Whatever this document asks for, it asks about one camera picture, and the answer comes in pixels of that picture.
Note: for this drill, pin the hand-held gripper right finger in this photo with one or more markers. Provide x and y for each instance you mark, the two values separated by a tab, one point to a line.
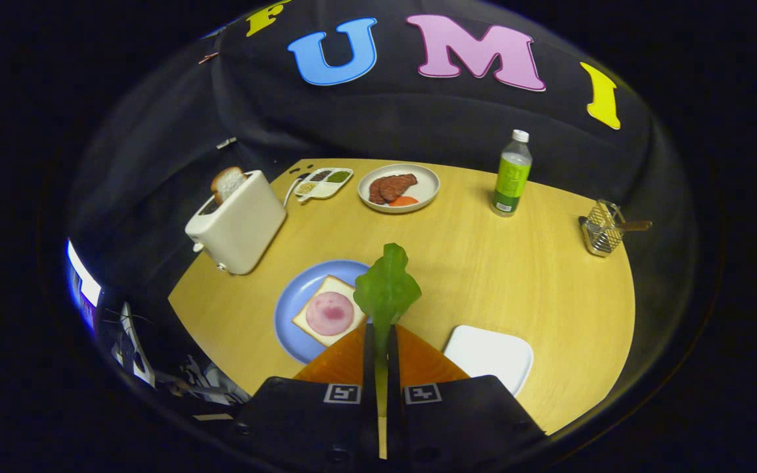
464	420

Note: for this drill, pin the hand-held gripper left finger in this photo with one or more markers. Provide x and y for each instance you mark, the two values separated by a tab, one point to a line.
306	420

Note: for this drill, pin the green lettuce leaf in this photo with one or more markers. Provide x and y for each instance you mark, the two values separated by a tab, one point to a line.
386	289

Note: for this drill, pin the toasted bread slice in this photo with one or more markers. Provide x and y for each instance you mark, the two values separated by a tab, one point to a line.
229	184

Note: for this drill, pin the square white plate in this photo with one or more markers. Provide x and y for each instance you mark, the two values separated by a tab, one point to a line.
487	355

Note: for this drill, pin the pink ham slice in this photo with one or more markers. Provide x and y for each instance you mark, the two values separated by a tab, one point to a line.
329	314

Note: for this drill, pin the blue plate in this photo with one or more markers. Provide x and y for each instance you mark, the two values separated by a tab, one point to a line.
293	309

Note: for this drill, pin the white bread slice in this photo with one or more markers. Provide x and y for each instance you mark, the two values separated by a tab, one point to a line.
336	287

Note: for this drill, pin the white toaster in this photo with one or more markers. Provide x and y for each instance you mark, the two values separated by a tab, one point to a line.
240	226

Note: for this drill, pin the tomato slice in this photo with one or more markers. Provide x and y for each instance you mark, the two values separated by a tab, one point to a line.
403	201

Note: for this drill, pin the white divided condiment dish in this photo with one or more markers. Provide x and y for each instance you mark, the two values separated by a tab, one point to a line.
322	190

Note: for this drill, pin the brown meat slice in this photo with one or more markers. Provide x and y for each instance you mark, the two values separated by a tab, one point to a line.
376	192
398	186

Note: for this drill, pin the round white plate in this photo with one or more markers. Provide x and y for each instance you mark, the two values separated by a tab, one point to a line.
426	184

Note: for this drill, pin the green label plastic bottle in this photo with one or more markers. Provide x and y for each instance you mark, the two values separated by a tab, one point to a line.
510	180

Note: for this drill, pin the bright screen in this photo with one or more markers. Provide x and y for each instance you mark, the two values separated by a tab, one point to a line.
83	282

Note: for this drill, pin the silver backdrop clip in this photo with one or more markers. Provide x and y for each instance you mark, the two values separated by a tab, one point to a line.
226	142

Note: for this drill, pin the black backdrop cloth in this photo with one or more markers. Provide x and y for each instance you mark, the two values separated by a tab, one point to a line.
418	125

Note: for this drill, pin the orange backdrop clip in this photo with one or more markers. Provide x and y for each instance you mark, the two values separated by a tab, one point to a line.
207	58

